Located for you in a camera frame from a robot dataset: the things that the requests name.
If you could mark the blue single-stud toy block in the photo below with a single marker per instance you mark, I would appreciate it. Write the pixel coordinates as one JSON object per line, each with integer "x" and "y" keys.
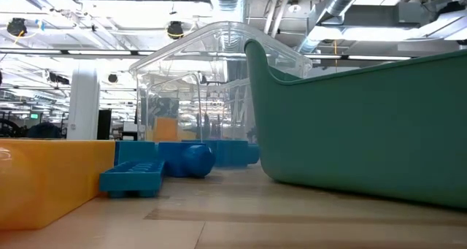
{"x": 189, "y": 161}

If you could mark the big yellow toy block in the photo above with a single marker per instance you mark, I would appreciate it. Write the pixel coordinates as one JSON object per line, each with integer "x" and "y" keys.
{"x": 54, "y": 183}

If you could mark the clear plastic storage bin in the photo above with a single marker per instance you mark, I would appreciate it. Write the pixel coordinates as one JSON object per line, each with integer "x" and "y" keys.
{"x": 157, "y": 81}

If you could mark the round black ceiling device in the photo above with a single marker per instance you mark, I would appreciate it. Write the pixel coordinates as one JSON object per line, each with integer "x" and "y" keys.
{"x": 17, "y": 26}
{"x": 175, "y": 30}

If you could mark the flat blue toy plate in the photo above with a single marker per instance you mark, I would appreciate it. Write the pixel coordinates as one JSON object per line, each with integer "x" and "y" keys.
{"x": 131, "y": 176}

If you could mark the small black ceiling speaker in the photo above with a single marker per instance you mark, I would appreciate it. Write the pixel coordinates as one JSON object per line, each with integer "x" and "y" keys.
{"x": 112, "y": 78}

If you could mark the black tall cabinet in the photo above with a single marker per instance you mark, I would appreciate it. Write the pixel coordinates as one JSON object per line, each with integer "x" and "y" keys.
{"x": 104, "y": 125}

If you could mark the green plastic bin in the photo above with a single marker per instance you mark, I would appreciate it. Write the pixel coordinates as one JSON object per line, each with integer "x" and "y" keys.
{"x": 365, "y": 132}

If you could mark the ceiling strip light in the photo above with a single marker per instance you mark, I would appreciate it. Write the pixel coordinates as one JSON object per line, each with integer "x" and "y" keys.
{"x": 365, "y": 57}

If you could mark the white square pillar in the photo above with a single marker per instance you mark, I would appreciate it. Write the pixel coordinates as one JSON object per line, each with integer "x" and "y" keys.
{"x": 83, "y": 106}

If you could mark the dark background chair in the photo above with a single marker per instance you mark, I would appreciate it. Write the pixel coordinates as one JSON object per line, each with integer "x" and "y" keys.
{"x": 44, "y": 131}

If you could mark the green exit sign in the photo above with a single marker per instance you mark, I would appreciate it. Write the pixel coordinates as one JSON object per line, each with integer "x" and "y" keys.
{"x": 34, "y": 115}

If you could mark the silver ribbed ventilation duct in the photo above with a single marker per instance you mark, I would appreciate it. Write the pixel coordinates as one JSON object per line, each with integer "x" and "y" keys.
{"x": 339, "y": 4}

